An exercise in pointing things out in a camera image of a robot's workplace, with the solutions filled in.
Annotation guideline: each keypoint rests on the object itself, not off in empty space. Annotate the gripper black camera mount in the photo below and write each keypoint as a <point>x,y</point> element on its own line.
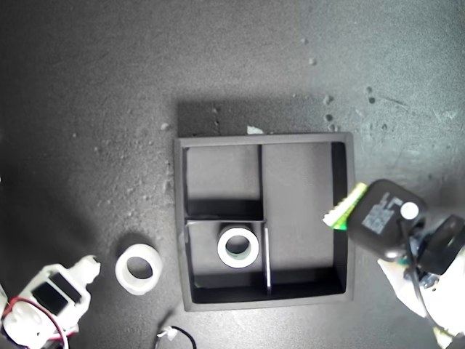
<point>447,236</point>

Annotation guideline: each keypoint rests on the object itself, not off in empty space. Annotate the black tray with wells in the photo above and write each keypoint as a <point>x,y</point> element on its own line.
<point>298,181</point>

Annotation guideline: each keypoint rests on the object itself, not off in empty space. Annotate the white tape roll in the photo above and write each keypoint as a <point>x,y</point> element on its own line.
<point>255,247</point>
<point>157,269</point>

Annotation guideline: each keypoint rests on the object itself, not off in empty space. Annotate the green printed snack bar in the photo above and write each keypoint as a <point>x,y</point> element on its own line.
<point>345,209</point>

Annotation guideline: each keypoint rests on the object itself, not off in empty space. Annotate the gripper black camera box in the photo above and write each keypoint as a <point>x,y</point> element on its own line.
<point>381,218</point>

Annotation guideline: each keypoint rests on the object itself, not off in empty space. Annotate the small white paper scrap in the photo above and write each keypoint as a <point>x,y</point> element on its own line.
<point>253,130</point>

